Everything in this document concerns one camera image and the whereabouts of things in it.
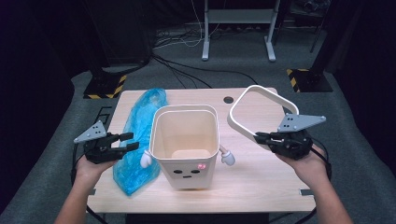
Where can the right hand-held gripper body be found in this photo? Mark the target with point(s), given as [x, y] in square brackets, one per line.
[292, 146]

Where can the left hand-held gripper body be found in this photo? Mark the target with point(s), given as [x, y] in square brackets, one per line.
[99, 151]

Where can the blue plastic bag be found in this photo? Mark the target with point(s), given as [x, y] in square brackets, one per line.
[137, 124]

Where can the white trash bin with face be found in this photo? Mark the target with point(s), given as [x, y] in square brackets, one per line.
[186, 177]

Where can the person's left hand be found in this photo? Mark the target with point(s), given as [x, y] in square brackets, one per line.
[88, 172]

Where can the person's right hand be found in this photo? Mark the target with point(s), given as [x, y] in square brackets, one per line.
[311, 171]

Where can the black stand base striped edge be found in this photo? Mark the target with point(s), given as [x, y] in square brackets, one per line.
[311, 81]
[104, 87]

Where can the white metal desk frame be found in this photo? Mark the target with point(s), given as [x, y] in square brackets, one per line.
[239, 15]

